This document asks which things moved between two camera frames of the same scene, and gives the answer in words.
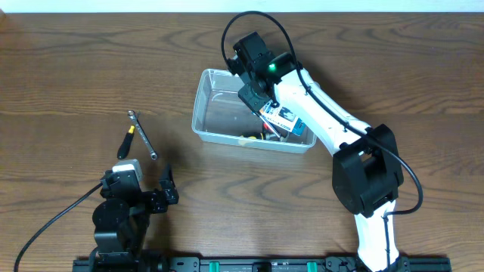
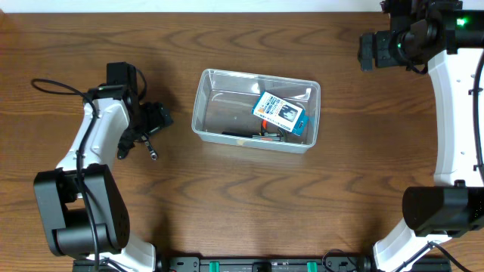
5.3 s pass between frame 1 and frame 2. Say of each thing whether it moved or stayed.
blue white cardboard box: stayed
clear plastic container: stayed
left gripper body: moved
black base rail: stayed
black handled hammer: moved
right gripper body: moved
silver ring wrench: stayed
